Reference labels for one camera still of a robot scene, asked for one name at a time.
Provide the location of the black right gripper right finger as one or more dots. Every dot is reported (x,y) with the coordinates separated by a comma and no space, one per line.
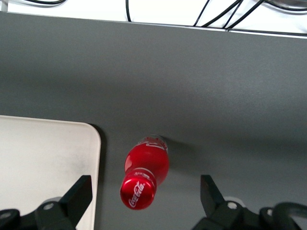
(216,206)

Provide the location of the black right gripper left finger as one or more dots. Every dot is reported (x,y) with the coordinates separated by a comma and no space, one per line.
(76,198)

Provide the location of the red coke bottle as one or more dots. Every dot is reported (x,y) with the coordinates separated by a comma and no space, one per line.
(146,163)

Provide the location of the beige plastic tray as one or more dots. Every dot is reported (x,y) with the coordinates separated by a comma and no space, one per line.
(36,155)

